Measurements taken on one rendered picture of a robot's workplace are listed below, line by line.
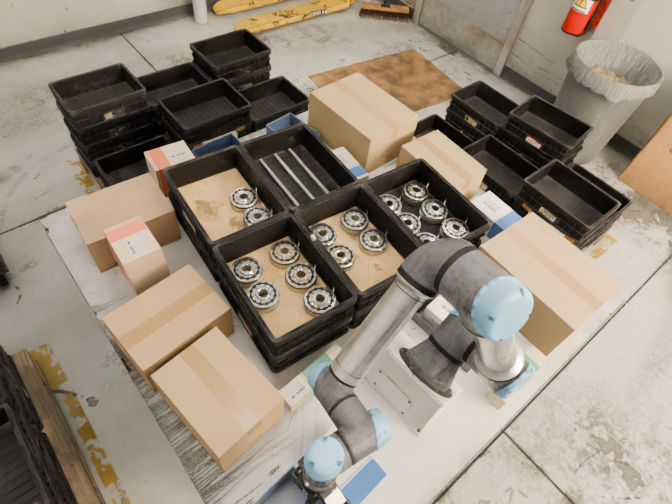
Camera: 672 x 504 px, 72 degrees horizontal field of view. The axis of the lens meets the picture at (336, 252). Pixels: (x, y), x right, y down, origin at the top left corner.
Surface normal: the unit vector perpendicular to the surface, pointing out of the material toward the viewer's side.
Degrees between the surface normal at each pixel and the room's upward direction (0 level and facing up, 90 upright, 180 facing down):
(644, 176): 73
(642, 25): 90
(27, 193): 0
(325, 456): 0
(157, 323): 0
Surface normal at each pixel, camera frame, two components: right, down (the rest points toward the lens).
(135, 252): 0.11, -0.61
